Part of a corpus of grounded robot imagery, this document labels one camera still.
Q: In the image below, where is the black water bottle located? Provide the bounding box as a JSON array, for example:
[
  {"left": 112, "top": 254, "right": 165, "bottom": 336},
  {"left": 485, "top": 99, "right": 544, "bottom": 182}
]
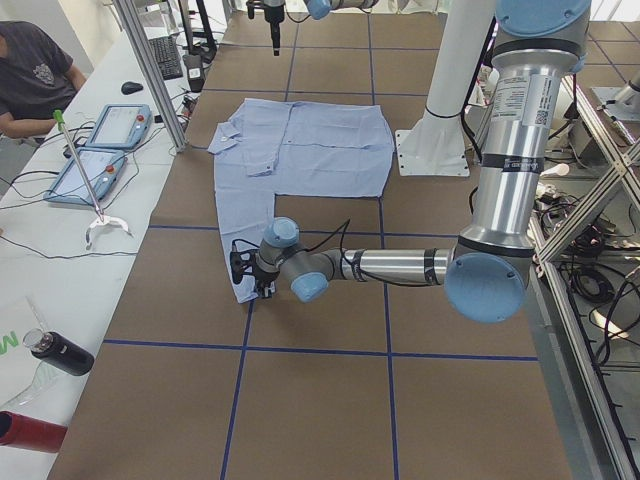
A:
[{"left": 23, "top": 328, "right": 94, "bottom": 376}]

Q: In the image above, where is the reacher grabber stick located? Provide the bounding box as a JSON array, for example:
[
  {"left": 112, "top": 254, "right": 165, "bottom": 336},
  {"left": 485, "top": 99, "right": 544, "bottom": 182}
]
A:
[{"left": 53, "top": 109, "right": 133, "bottom": 250}]

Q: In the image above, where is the upper teach pendant tablet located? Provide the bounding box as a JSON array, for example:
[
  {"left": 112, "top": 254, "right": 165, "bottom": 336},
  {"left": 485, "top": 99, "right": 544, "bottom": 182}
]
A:
[{"left": 85, "top": 104, "right": 153, "bottom": 150}]

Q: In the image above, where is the red bottle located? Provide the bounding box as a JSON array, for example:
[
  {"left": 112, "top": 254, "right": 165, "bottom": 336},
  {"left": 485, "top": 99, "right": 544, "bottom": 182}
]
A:
[{"left": 1, "top": 411, "right": 67, "bottom": 453}]

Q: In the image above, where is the black computer mouse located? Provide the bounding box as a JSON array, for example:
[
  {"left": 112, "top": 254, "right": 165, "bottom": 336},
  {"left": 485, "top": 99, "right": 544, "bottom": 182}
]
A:
[{"left": 121, "top": 81, "right": 144, "bottom": 95}]

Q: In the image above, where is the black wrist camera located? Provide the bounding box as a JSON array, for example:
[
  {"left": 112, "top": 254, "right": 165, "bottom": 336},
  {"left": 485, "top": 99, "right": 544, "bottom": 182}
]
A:
[{"left": 229, "top": 239, "right": 258, "bottom": 285}]

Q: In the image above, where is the light blue striped shirt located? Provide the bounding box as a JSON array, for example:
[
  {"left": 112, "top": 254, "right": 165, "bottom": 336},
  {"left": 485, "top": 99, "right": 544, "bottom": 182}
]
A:
[{"left": 207, "top": 97, "right": 395, "bottom": 305}]

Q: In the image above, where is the grey aluminium frame post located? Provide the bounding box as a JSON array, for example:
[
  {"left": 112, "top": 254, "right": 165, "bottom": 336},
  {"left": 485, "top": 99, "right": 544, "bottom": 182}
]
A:
[{"left": 113, "top": 0, "right": 187, "bottom": 153}]

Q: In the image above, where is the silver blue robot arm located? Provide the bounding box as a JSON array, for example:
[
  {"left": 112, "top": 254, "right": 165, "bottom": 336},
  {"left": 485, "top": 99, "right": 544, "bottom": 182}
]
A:
[
  {"left": 246, "top": 0, "right": 377, "bottom": 56},
  {"left": 249, "top": 1, "right": 590, "bottom": 323}
]

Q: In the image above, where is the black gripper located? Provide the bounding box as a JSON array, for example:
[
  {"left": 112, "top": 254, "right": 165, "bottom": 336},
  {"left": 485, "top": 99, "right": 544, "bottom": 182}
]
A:
[
  {"left": 253, "top": 267, "right": 275, "bottom": 299},
  {"left": 264, "top": 0, "right": 285, "bottom": 56}
]

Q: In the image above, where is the person in dark shirt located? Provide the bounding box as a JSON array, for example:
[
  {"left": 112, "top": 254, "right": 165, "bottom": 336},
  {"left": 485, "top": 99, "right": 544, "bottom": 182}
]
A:
[{"left": 1, "top": 21, "right": 86, "bottom": 139}]

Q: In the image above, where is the black keyboard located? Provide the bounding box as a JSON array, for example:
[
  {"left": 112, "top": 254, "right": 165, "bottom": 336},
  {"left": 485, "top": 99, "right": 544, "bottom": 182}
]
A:
[{"left": 148, "top": 36, "right": 183, "bottom": 80}]

